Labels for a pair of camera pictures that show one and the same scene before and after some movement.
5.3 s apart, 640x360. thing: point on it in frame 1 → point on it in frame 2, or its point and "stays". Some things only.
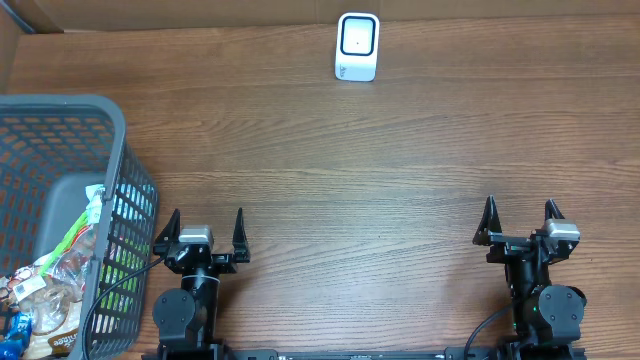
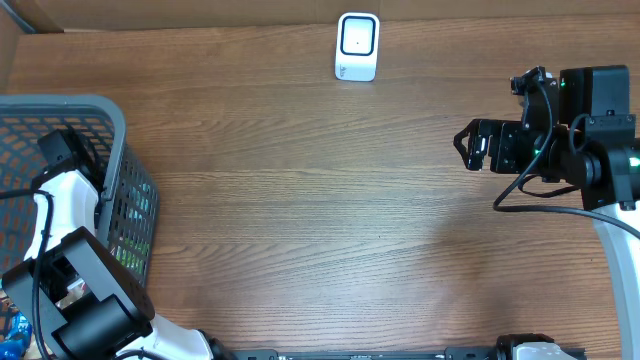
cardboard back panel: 45,16 stays
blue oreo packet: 19,339 stays
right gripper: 507,245 → 502,132
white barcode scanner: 357,43 stays
